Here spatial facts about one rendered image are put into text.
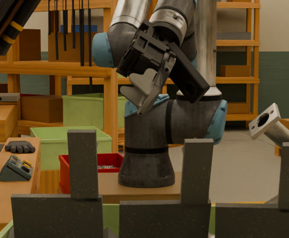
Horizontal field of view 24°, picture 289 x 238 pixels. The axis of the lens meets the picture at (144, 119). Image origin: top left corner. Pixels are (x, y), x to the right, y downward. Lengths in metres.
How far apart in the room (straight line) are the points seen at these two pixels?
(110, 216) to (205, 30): 0.55
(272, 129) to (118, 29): 0.52
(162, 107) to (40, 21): 9.40
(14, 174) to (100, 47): 0.70
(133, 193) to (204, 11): 0.48
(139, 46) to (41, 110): 4.12
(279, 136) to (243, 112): 9.95
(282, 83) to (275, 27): 0.94
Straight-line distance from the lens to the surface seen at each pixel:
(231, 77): 10.95
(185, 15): 1.34
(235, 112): 11.00
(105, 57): 1.45
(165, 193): 1.69
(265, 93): 11.67
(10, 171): 2.03
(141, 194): 1.69
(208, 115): 1.72
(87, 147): 1.09
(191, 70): 1.26
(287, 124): 8.29
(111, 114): 4.67
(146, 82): 1.18
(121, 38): 1.45
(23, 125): 5.32
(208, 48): 1.73
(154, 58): 1.22
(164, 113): 1.74
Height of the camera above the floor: 1.28
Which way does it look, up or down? 6 degrees down
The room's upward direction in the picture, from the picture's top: straight up
